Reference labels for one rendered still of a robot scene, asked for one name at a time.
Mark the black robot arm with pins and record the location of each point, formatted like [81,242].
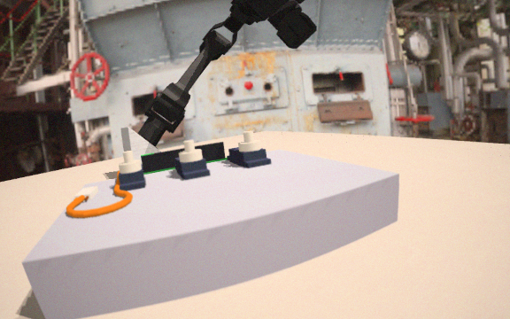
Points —
[171,102]

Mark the black flat bar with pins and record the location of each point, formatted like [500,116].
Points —
[161,161]

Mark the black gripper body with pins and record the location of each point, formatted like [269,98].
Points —
[300,29]

